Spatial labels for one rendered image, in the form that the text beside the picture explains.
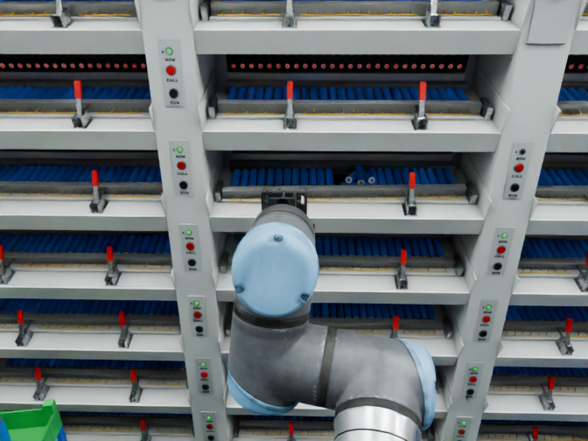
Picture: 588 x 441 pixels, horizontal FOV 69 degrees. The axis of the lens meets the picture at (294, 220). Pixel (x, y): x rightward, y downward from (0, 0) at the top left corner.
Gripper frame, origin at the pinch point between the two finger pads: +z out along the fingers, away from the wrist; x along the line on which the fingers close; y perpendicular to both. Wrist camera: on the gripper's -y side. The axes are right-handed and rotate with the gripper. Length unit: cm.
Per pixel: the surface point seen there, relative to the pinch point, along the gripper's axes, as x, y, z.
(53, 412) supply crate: 51, -44, 3
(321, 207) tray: -7.0, -1.1, 17.0
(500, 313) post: -50, -27, 19
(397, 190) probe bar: -24.4, 2.7, 19.4
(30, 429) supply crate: 58, -50, 4
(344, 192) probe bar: -12.3, 2.0, 19.3
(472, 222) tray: -40.0, -3.6, 14.4
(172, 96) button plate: 22.8, 22.5, 8.4
